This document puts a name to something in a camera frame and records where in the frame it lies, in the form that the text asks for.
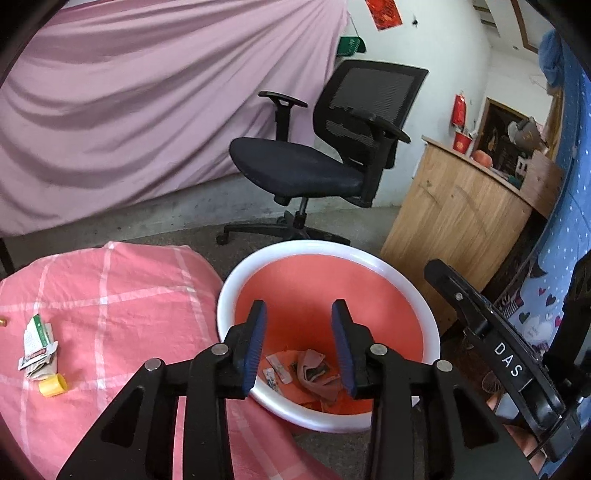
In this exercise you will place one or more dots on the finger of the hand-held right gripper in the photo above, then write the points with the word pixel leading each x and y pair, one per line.
pixel 443 281

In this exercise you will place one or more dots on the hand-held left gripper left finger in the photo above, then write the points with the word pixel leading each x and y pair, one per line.
pixel 256 350

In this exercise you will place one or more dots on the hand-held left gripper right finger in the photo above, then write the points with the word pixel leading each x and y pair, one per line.
pixel 344 355

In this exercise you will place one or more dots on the small white sachet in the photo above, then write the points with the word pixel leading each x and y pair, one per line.
pixel 282 368
pixel 271 381

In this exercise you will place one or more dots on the printed paper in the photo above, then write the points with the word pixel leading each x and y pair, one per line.
pixel 309 369

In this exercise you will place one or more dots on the pink bin with white rim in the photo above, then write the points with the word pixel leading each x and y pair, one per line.
pixel 300 295

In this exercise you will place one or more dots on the person's right hand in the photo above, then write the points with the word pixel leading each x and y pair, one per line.
pixel 519 441

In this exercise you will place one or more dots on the wooden cabinet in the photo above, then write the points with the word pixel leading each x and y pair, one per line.
pixel 452 217

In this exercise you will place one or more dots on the red cup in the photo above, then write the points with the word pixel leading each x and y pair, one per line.
pixel 462 143

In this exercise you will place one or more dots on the pink checked tablecloth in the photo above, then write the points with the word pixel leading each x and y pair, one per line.
pixel 115 286

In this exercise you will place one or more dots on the blue dotted curtain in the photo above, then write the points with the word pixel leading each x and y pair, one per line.
pixel 568 184

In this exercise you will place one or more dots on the grey cap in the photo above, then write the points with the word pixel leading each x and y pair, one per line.
pixel 524 131

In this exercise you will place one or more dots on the red hanging ornament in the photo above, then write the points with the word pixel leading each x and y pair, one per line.
pixel 459 110

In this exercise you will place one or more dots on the black mesh office chair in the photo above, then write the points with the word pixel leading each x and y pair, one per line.
pixel 295 170

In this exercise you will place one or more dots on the yellow bottle cap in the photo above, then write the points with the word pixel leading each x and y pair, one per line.
pixel 53 385

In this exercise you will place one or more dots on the white and green packet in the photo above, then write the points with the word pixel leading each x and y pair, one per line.
pixel 39 334

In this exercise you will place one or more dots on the green plastic basket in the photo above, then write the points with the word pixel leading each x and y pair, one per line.
pixel 351 45

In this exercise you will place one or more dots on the pink hanging cloth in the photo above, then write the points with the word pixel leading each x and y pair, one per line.
pixel 138 115

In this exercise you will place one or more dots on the dark picture frame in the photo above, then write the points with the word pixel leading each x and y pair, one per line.
pixel 496 129

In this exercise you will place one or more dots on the red wall poster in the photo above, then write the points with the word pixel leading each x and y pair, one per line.
pixel 383 14

